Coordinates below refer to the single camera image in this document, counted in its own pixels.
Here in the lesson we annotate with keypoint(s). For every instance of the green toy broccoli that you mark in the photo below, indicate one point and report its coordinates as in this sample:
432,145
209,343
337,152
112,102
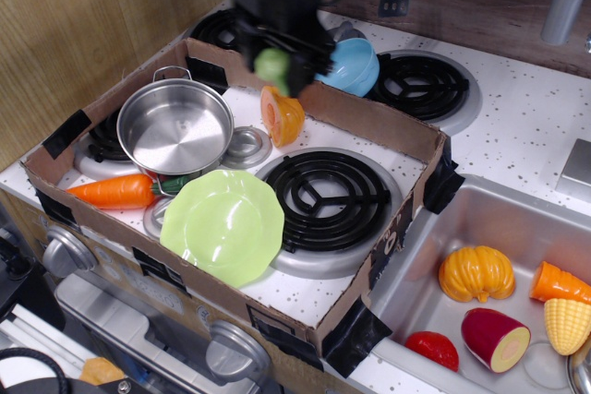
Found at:
272,65

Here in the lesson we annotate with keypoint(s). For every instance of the light green plastic plate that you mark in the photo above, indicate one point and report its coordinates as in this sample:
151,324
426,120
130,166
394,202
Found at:
228,224

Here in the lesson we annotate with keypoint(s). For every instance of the blue plastic bowl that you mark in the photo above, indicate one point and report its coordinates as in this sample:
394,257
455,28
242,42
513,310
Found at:
355,67

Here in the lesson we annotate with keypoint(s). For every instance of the right silver stove knob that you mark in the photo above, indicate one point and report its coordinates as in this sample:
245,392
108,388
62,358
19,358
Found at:
233,355

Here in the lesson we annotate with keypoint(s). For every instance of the left silver stove knob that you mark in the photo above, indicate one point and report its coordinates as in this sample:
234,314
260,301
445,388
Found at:
65,253

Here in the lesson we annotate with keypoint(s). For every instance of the red toy tomato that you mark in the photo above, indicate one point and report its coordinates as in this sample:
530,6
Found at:
435,347

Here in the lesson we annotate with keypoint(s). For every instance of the front left black burner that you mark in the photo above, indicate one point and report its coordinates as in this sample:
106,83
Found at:
104,144

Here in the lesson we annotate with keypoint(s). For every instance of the small silver centre burner cap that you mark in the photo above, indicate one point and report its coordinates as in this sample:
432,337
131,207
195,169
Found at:
249,146

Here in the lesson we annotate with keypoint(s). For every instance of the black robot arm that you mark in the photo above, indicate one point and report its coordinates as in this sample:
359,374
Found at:
283,42

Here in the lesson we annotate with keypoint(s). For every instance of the silver metal lid knob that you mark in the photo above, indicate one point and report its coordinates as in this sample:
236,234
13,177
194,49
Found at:
346,31

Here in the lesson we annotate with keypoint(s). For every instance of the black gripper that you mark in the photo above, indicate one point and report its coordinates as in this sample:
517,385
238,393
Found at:
292,26

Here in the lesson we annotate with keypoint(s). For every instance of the orange toy pumpkin in sink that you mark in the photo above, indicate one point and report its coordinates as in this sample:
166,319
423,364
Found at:
476,272

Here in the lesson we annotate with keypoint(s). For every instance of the silver oven door handle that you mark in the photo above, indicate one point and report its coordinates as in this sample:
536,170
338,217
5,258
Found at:
144,339

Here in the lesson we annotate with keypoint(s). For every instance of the orange toy carrot piece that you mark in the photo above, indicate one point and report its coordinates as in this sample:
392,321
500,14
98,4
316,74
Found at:
551,282

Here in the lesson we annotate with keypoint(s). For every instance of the orange toy pumpkin half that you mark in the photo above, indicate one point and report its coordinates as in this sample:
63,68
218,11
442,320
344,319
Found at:
283,117

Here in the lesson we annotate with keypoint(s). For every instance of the back right black burner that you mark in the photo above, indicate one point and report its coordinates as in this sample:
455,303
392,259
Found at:
421,86

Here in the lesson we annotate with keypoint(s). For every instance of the stainless steel pot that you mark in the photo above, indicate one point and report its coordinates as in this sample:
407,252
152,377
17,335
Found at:
175,125

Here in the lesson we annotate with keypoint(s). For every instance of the grey faucet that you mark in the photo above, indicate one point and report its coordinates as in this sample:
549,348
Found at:
560,20

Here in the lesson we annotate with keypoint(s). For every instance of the silver stove knob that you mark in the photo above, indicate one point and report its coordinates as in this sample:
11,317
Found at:
65,253
233,355

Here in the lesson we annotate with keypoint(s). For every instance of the black burner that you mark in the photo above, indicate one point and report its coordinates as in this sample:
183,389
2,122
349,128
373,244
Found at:
332,200
104,144
217,29
421,86

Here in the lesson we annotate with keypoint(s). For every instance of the red toy sweet potato half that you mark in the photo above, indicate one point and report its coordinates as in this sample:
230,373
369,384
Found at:
497,341

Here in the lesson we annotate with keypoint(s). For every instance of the orange toy piece bottom left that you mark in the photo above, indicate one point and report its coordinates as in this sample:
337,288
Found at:
98,371

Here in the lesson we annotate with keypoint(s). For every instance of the back left black burner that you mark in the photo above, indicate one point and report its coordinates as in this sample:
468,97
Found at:
217,29

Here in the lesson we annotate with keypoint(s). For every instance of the front right black burner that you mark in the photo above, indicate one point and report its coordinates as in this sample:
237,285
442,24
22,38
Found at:
332,200

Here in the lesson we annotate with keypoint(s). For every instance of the yellow toy corn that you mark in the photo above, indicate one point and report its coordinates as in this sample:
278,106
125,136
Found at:
567,324

